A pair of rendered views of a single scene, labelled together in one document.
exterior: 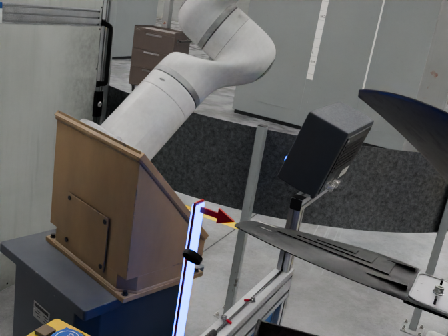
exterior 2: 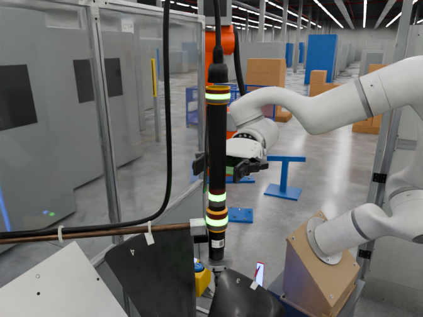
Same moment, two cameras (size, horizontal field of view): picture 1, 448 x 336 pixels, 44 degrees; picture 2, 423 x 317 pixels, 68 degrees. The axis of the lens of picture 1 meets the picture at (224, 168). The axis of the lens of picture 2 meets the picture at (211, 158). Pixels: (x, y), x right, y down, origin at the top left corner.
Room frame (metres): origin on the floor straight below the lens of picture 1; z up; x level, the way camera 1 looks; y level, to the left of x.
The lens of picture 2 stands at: (0.60, -0.84, 1.87)
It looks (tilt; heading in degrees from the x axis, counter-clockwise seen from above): 20 degrees down; 91
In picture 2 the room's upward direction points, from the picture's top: straight up
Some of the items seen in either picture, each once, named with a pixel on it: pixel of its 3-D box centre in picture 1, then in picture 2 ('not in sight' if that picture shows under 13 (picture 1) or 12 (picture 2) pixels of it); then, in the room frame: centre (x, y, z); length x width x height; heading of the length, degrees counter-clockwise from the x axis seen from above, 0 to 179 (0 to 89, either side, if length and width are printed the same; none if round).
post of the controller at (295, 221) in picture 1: (291, 233); not in sight; (1.24, -0.19, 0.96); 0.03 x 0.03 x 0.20; 64
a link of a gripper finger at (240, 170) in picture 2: not in sight; (247, 170); (0.67, -0.29, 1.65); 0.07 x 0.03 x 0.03; 64
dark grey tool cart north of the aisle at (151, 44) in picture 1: (161, 63); not in sight; (7.52, 1.09, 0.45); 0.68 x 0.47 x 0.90; 69
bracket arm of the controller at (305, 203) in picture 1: (312, 193); not in sight; (1.34, -0.23, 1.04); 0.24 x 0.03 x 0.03; 154
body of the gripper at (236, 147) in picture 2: not in sight; (237, 153); (0.66, -0.19, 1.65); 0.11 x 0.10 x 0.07; 64
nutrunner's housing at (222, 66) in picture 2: not in sight; (217, 172); (0.61, -0.29, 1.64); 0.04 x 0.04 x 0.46
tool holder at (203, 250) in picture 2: not in sight; (211, 241); (0.60, -0.29, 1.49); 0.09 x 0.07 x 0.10; 9
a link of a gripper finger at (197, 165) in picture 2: not in sight; (197, 162); (0.57, -0.24, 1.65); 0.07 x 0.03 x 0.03; 64
